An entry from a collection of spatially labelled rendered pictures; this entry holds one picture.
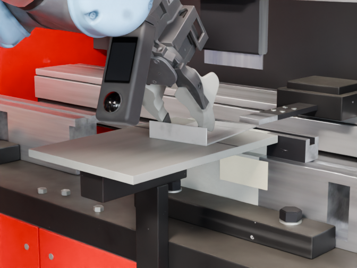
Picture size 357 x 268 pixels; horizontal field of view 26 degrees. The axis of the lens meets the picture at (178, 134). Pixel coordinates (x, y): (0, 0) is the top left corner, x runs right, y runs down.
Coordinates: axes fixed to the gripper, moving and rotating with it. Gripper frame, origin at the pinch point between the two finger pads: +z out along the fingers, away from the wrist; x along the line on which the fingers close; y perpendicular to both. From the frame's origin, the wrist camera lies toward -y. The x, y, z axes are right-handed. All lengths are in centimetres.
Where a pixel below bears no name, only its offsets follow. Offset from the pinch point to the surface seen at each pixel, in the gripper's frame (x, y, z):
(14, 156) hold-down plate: 44.8, 2.5, 19.4
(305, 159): -13.0, 3.4, 8.6
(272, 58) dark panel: 20, 50, 42
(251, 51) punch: -3.9, 13.3, -0.1
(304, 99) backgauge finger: -3.2, 22.0, 19.4
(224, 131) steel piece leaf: -2.5, 3.5, 5.0
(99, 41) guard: 74, 57, 47
